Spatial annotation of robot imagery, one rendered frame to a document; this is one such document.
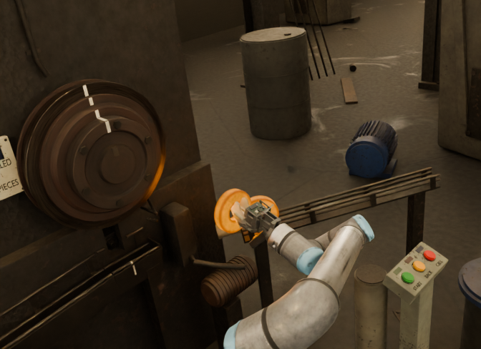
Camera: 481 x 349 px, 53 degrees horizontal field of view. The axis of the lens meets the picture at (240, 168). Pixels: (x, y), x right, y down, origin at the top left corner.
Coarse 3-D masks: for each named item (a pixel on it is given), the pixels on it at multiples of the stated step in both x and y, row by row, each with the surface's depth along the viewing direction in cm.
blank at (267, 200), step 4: (256, 196) 184; (260, 196) 184; (264, 196) 185; (252, 200) 182; (256, 200) 182; (264, 200) 182; (268, 200) 183; (272, 200) 185; (252, 204) 182; (268, 204) 184; (272, 204) 184; (272, 208) 185; (276, 208) 185; (272, 212) 185; (276, 212) 186; (276, 216) 187; (256, 232) 188; (260, 232) 188
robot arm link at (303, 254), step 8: (288, 232) 150; (296, 232) 151; (288, 240) 148; (296, 240) 148; (304, 240) 148; (312, 240) 152; (280, 248) 149; (288, 248) 147; (296, 248) 146; (304, 248) 146; (312, 248) 145; (320, 248) 147; (288, 256) 148; (296, 256) 146; (304, 256) 144; (312, 256) 144; (320, 256) 145; (296, 264) 146; (304, 264) 144; (312, 264) 144; (304, 272) 146
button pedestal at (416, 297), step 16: (416, 256) 167; (400, 272) 161; (416, 272) 162; (432, 272) 163; (400, 288) 157; (416, 288) 157; (432, 288) 169; (416, 304) 164; (400, 320) 173; (416, 320) 167; (400, 336) 176; (416, 336) 170
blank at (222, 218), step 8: (232, 192) 164; (240, 192) 166; (224, 200) 162; (232, 200) 164; (240, 200) 167; (248, 200) 170; (216, 208) 163; (224, 208) 162; (216, 216) 163; (224, 216) 163; (216, 224) 165; (224, 224) 164; (232, 224) 167; (232, 232) 168
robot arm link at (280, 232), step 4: (284, 224) 154; (276, 228) 151; (280, 228) 151; (284, 228) 151; (288, 228) 152; (272, 232) 151; (276, 232) 151; (280, 232) 150; (284, 232) 150; (272, 236) 151; (276, 236) 150; (280, 236) 150; (284, 236) 149; (268, 240) 152; (272, 240) 151; (276, 240) 150; (280, 240) 149; (268, 244) 153; (272, 244) 151; (276, 244) 150; (272, 248) 153; (276, 248) 150
